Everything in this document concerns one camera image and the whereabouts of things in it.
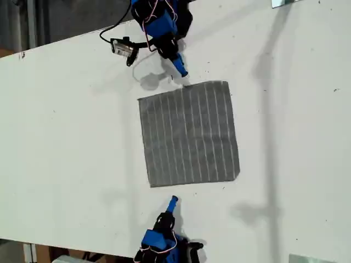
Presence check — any white table leg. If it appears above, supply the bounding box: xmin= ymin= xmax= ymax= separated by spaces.
xmin=22 ymin=242 xmax=38 ymax=263

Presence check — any black camera cable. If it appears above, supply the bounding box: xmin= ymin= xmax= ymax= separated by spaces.
xmin=99 ymin=0 xmax=133 ymax=44

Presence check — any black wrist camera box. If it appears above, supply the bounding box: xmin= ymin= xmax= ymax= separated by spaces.
xmin=185 ymin=239 xmax=205 ymax=263
xmin=110 ymin=36 xmax=138 ymax=67

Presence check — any black camera stalk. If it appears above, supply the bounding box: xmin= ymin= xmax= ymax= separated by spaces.
xmin=133 ymin=40 xmax=157 ymax=52

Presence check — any brown cardboard box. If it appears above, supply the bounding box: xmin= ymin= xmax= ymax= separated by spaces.
xmin=35 ymin=243 xmax=108 ymax=263

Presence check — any grey striped square towel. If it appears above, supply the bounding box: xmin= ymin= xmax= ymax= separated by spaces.
xmin=137 ymin=80 xmax=241 ymax=188

